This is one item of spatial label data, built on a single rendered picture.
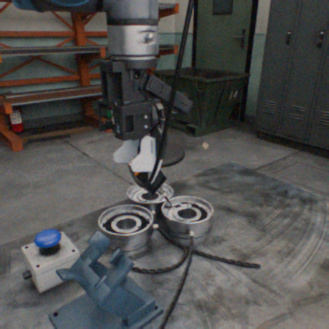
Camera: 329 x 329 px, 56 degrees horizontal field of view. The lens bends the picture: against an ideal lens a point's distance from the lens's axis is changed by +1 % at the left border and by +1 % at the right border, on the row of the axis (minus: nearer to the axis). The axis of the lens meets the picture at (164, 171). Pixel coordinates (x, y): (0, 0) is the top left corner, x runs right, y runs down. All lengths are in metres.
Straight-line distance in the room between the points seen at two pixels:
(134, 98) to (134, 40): 0.08
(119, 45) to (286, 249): 0.45
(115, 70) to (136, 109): 0.06
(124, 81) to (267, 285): 0.39
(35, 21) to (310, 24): 3.02
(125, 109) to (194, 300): 0.30
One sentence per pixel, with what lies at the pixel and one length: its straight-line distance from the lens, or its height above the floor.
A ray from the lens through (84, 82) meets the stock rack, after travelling 4.36.
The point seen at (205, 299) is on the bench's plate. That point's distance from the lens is 0.51.
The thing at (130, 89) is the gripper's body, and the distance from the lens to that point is 0.49.
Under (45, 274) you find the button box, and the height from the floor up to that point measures 0.83.
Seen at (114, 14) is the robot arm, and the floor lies 1.19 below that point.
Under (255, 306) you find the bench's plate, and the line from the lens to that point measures 0.52.
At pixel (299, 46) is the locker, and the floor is 1.02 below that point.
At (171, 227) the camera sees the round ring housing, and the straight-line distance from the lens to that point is 0.61.
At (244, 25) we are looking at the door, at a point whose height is 1.21.
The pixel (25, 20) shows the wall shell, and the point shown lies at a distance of 4.35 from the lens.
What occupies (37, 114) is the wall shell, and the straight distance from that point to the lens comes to 4.44.
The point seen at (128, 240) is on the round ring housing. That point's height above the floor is 0.83.
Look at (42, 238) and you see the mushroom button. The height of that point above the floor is 0.87.
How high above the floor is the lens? 1.17
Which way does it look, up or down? 25 degrees down
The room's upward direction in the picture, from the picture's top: straight up
